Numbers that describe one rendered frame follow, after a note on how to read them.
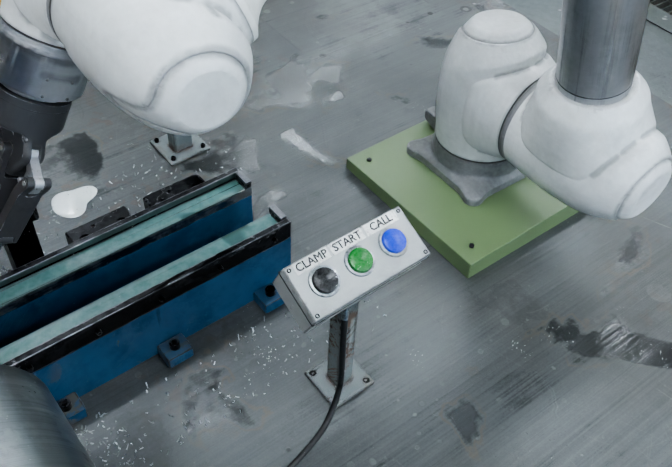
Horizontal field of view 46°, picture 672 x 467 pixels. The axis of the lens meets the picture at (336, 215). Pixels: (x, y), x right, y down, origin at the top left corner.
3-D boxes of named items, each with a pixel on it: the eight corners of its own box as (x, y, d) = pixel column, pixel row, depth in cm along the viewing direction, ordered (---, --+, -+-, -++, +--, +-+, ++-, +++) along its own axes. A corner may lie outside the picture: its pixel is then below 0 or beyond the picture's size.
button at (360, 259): (353, 280, 89) (358, 276, 87) (339, 258, 89) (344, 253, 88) (373, 269, 90) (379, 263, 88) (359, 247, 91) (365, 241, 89)
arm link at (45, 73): (22, 44, 66) (4, 106, 68) (117, 59, 73) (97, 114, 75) (-18, -2, 71) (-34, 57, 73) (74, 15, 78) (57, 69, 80)
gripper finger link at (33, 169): (38, 124, 76) (62, 152, 73) (24, 170, 78) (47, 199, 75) (14, 123, 74) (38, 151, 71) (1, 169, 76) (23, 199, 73)
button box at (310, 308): (303, 335, 89) (316, 323, 84) (270, 282, 90) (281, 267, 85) (415, 267, 96) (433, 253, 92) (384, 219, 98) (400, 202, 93)
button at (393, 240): (387, 261, 91) (392, 256, 89) (373, 239, 91) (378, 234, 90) (406, 249, 92) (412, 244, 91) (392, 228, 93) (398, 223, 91)
